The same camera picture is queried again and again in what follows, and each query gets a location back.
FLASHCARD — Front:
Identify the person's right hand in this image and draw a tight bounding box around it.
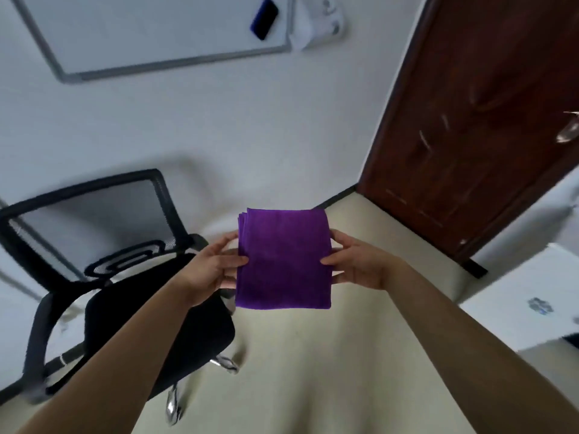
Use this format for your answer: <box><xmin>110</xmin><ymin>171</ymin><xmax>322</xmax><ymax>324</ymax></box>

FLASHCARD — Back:
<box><xmin>320</xmin><ymin>228</ymin><xmax>404</xmax><ymax>291</ymax></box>

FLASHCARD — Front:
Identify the black mesh office chair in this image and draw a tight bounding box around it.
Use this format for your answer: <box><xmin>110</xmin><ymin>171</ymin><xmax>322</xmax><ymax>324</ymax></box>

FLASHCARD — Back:
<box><xmin>0</xmin><ymin>169</ymin><xmax>240</xmax><ymax>425</ymax></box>

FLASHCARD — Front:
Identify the white table with grey print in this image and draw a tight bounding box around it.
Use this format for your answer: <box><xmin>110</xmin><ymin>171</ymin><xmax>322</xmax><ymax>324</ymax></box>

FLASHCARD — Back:
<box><xmin>458</xmin><ymin>245</ymin><xmax>579</xmax><ymax>353</ymax></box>

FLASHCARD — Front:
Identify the blue whiteboard eraser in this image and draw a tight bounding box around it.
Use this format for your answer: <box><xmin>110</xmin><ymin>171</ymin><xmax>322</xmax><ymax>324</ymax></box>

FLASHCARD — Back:
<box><xmin>250</xmin><ymin>0</ymin><xmax>280</xmax><ymax>41</ymax></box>

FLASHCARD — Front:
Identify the person's right forearm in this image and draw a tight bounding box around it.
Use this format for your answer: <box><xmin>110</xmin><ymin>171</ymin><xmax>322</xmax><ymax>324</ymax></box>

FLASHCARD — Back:
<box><xmin>384</xmin><ymin>262</ymin><xmax>579</xmax><ymax>434</ymax></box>

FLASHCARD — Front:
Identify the white wall-mounted device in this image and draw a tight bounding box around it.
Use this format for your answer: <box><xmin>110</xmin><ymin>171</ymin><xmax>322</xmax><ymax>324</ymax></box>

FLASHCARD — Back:
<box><xmin>288</xmin><ymin>0</ymin><xmax>346</xmax><ymax>52</ymax></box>

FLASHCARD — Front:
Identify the white whiteboard with metal frame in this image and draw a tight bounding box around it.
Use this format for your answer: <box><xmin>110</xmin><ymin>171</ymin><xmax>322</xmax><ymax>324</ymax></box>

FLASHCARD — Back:
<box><xmin>10</xmin><ymin>0</ymin><xmax>295</xmax><ymax>84</ymax></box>

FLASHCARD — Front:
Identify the person's left hand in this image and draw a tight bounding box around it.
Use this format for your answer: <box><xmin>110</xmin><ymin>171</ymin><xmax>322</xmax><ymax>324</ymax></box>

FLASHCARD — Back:
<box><xmin>178</xmin><ymin>230</ymin><xmax>249</xmax><ymax>308</ymax></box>

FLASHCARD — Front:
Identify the person's left forearm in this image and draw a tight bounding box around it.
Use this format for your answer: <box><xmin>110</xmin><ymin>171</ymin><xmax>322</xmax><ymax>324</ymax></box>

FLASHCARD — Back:
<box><xmin>16</xmin><ymin>278</ymin><xmax>196</xmax><ymax>434</ymax></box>

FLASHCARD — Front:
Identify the purple towel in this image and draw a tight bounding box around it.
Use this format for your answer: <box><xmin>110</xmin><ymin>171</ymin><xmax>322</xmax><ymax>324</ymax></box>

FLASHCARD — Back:
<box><xmin>234</xmin><ymin>208</ymin><xmax>334</xmax><ymax>310</ymax></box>

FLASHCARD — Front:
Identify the dark brown wooden door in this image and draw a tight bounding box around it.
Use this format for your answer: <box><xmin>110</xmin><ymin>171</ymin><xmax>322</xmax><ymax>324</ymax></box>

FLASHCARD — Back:
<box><xmin>357</xmin><ymin>0</ymin><xmax>579</xmax><ymax>263</ymax></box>

